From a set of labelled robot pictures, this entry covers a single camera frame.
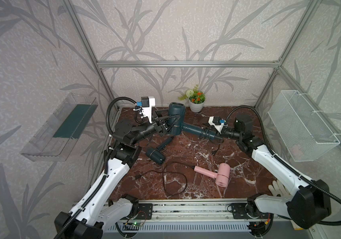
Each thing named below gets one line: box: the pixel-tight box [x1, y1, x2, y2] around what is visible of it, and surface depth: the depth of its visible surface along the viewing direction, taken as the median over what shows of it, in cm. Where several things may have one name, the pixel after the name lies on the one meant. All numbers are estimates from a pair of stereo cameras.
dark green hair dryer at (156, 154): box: [145, 136, 174, 165], surface depth 91 cm
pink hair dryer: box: [193, 162, 231, 188], surface depth 84 cm
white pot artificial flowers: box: [177, 84, 206, 113], surface depth 113 cm
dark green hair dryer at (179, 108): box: [167, 102, 224, 142], surface depth 56 cm
